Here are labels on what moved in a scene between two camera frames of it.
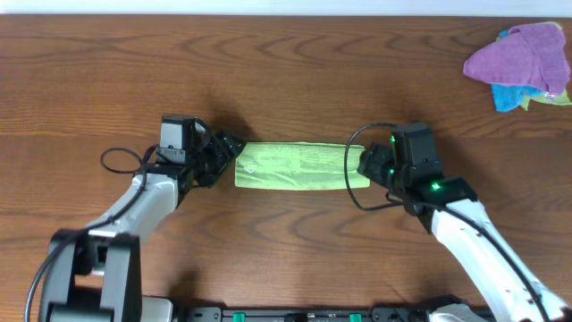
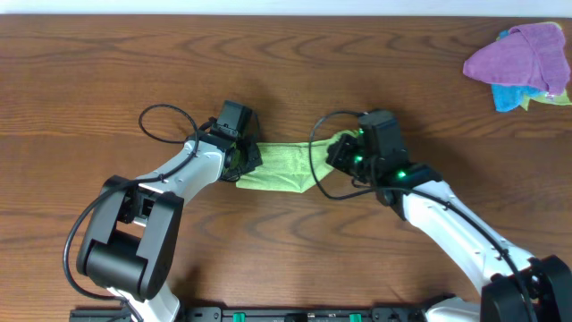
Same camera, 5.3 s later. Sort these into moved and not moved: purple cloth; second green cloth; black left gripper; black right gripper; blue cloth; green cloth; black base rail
Moved: black right gripper; black left gripper; green cloth
Not moved: second green cloth; blue cloth; purple cloth; black base rail
